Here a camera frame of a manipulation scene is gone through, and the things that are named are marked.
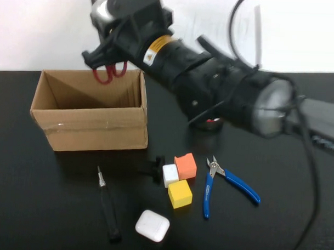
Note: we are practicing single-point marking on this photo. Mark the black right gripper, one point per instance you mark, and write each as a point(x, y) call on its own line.
point(137, 22)

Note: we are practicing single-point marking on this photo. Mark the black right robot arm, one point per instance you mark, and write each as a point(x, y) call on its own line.
point(212, 82)

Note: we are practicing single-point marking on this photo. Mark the brown cardboard box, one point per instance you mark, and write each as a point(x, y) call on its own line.
point(95, 128)

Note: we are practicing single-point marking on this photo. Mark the black plastic clip part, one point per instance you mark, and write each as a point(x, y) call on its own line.
point(156, 171)

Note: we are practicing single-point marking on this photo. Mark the black mesh pen holder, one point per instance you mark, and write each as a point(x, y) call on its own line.
point(210, 127)

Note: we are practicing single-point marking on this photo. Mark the white cube block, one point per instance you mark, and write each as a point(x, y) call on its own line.
point(170, 175)

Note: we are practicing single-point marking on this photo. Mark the orange cube block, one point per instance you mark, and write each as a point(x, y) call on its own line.
point(185, 166)

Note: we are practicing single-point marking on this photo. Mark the yellow cube block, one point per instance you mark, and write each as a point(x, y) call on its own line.
point(179, 195)

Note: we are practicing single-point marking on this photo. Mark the white earbuds case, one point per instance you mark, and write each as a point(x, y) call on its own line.
point(152, 226)

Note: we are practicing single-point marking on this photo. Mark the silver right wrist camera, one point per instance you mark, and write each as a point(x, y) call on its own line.
point(102, 9)

